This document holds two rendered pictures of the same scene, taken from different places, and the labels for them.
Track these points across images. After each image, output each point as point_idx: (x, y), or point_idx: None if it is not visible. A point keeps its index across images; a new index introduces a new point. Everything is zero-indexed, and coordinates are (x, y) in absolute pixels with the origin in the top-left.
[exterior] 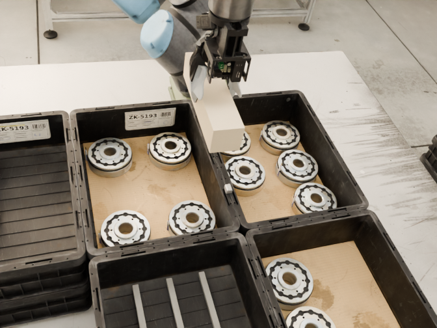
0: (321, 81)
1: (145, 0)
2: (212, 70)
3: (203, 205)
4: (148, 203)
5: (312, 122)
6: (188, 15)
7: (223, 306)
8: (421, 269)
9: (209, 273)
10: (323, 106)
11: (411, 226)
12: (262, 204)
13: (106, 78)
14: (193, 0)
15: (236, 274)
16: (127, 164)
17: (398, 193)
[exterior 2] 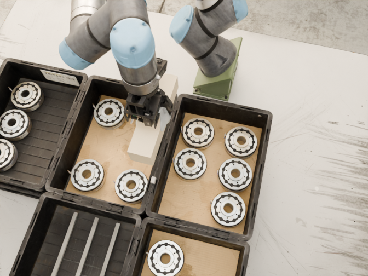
0: (343, 87)
1: (75, 59)
2: (125, 116)
3: (144, 178)
4: (116, 158)
5: (262, 145)
6: (205, 18)
7: (119, 251)
8: None
9: (125, 225)
10: (327, 114)
11: (323, 253)
12: (191, 192)
13: (164, 32)
14: (208, 10)
15: None
16: (115, 125)
17: (335, 220)
